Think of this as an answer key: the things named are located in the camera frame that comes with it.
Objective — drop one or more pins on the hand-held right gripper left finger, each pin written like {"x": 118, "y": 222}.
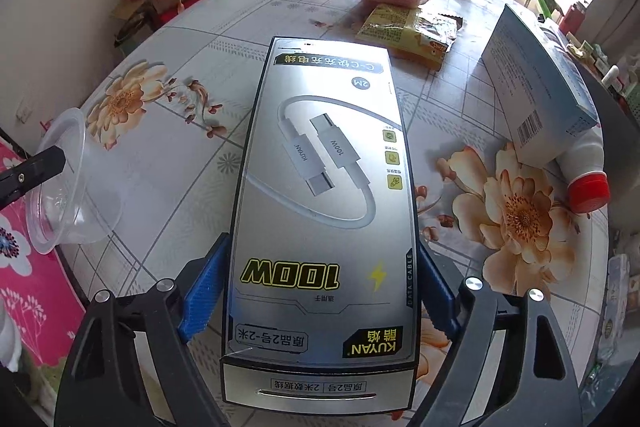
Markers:
{"x": 205, "y": 287}

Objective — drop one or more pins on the white plastic bottle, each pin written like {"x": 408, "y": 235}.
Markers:
{"x": 585, "y": 162}

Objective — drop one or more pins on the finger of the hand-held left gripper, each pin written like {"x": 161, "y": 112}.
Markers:
{"x": 30, "y": 169}

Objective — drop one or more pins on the clear plastic container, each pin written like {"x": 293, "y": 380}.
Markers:
{"x": 75, "y": 207}

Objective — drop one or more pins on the yellow snack packet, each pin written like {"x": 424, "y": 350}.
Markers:
{"x": 400, "y": 32}

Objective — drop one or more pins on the green plastic basket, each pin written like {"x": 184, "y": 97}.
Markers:
{"x": 634, "y": 99}

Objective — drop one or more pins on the toilet paper pack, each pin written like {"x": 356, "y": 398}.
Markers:
{"x": 616, "y": 297}

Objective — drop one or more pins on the grey right curtain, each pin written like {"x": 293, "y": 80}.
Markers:
{"x": 610, "y": 2}

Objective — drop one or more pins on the floral tablecloth table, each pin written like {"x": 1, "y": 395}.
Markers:
{"x": 175, "y": 57}

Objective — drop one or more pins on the blue and white carton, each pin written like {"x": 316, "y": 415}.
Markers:
{"x": 530, "y": 82}

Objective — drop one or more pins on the small white bottle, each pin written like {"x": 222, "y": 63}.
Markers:
{"x": 611, "y": 77}

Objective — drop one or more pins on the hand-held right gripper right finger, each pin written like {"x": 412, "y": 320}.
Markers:
{"x": 440, "y": 302}

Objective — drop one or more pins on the pink floral blanket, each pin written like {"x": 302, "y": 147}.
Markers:
{"x": 30, "y": 267}

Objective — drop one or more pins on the wall socket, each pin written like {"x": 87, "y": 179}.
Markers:
{"x": 22, "y": 113}

